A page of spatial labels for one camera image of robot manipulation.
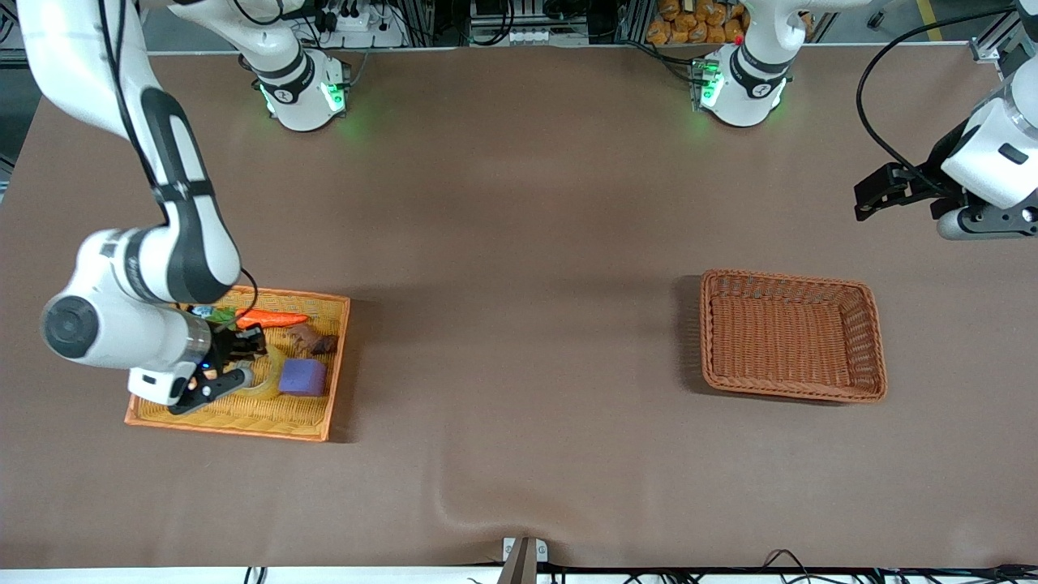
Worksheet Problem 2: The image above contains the yellow wicker tray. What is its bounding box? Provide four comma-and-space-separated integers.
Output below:
124, 287, 351, 443

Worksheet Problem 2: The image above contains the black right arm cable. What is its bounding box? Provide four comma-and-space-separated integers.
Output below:
96, 0, 260, 327

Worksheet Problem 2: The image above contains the white power strip with plugs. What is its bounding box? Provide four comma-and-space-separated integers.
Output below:
318, 4, 406, 48

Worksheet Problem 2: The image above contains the yellow tape roll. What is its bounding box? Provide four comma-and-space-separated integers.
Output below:
240, 347, 286, 400

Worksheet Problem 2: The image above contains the aluminium frame profile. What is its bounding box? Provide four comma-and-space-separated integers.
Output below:
0, 0, 27, 70
971, 8, 1031, 74

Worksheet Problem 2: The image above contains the long white power strip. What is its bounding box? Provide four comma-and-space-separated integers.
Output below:
470, 28, 589, 46

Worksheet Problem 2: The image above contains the orange toy carrot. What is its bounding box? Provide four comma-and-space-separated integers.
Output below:
212, 307, 310, 332

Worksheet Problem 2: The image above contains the purple cube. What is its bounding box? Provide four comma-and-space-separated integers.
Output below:
278, 358, 328, 397

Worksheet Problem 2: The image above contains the grey metal bar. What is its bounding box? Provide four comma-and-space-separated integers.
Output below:
496, 539, 538, 584

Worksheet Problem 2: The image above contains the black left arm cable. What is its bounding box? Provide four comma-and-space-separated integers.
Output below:
856, 6, 1019, 195

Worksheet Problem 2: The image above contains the silver metal bracket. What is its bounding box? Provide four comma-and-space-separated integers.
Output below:
502, 537, 549, 564

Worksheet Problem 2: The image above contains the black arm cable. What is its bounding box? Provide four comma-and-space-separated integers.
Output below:
96, 0, 260, 327
856, 6, 1019, 195

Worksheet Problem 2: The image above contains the orange snack bag pile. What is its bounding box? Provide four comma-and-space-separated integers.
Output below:
646, 0, 751, 45

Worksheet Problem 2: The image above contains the dark brown toy piece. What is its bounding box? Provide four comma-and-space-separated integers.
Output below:
285, 324, 339, 358

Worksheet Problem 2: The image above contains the brown wicker basket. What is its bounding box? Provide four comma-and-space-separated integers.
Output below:
700, 269, 888, 404

